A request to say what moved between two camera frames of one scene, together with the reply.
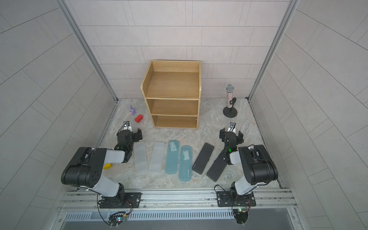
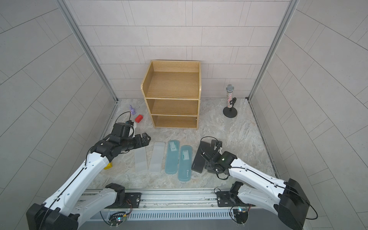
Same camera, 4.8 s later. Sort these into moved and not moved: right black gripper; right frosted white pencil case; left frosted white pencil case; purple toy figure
Moved: right black gripper
Not moved: left frosted white pencil case; purple toy figure; right frosted white pencil case
